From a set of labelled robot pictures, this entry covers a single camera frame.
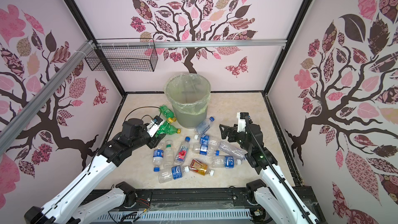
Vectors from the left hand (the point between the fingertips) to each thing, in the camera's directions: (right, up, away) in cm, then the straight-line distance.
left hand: (159, 132), depth 76 cm
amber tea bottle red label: (+21, -19, +2) cm, 28 cm away
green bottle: (+4, +2, -3) cm, 6 cm away
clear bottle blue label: (+23, -6, +13) cm, 28 cm away
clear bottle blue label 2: (+22, -11, +10) cm, 26 cm away
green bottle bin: (-2, +9, +26) cm, 28 cm away
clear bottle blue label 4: (-3, -15, +8) cm, 17 cm away
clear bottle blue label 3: (+34, -16, +4) cm, 38 cm away
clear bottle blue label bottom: (+8, -20, +1) cm, 22 cm away
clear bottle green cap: (+2, -15, +13) cm, 20 cm away
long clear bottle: (+39, -12, +10) cm, 42 cm away
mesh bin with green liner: (+12, +21, +29) cm, 38 cm away
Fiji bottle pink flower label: (+10, -13, +10) cm, 19 cm away
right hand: (+35, +4, 0) cm, 35 cm away
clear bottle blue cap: (+23, +1, +20) cm, 30 cm away
